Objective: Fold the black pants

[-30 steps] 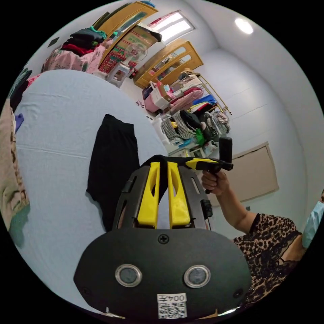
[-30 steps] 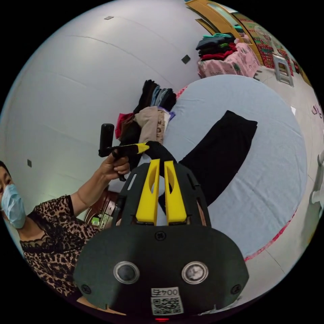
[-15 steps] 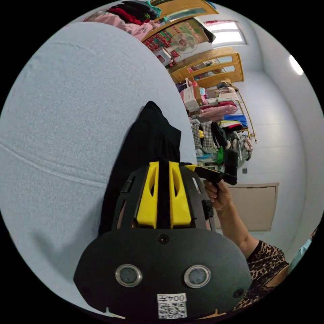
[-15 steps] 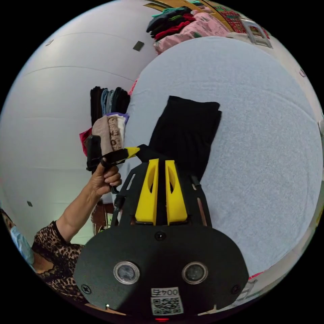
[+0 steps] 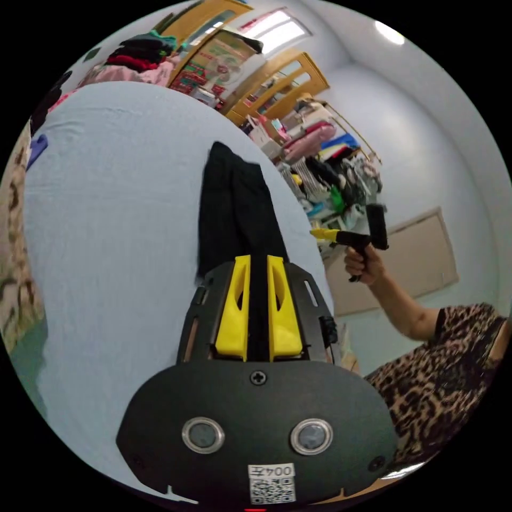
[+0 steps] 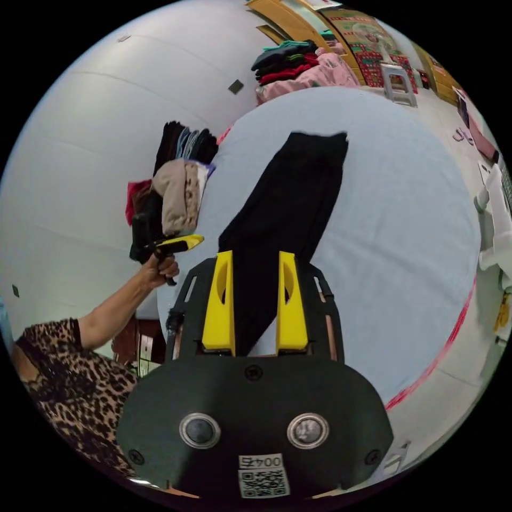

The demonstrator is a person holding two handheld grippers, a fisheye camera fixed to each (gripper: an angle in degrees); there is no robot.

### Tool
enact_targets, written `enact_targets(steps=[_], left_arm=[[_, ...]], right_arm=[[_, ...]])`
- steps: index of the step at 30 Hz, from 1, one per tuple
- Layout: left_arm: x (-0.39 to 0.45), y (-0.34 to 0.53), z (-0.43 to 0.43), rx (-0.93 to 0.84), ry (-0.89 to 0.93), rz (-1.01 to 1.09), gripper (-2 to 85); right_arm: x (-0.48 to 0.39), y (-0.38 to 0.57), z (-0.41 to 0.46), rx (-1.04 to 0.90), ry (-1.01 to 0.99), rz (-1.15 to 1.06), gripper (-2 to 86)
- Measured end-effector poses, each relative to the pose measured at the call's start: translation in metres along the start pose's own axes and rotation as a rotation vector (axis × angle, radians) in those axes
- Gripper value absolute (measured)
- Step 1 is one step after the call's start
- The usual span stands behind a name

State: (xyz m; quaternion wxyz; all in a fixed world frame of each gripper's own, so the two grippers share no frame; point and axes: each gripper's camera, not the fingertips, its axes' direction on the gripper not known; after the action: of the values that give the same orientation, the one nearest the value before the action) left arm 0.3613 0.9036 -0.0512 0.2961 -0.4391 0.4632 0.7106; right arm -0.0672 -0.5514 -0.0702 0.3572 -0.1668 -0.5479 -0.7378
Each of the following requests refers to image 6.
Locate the pile of clothes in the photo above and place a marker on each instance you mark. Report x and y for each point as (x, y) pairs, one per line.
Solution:
(176, 196)
(286, 62)

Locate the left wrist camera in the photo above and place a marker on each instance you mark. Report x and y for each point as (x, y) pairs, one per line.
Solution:
(139, 230)

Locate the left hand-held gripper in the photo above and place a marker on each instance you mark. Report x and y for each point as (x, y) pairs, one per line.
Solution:
(154, 246)

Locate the person's body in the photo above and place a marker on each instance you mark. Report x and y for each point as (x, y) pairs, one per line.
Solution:
(76, 396)

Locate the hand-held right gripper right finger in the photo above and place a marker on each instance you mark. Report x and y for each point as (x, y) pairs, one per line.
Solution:
(293, 308)

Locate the brown wooden cabinet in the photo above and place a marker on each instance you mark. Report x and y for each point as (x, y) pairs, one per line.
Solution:
(140, 344)

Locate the wooden cupboard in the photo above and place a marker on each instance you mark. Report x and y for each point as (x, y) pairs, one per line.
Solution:
(286, 18)

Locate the person's left forearm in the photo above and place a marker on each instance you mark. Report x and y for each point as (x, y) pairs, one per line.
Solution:
(112, 310)

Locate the pink quilt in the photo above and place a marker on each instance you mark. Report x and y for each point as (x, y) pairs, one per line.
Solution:
(320, 76)

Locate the white plastic stool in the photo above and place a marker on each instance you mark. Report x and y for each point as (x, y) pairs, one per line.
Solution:
(398, 86)

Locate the person's left hand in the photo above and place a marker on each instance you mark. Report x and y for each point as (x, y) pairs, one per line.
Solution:
(160, 270)

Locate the black pants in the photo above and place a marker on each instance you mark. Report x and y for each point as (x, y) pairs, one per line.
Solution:
(288, 200)

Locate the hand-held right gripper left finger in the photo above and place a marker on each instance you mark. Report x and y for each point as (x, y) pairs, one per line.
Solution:
(218, 304)

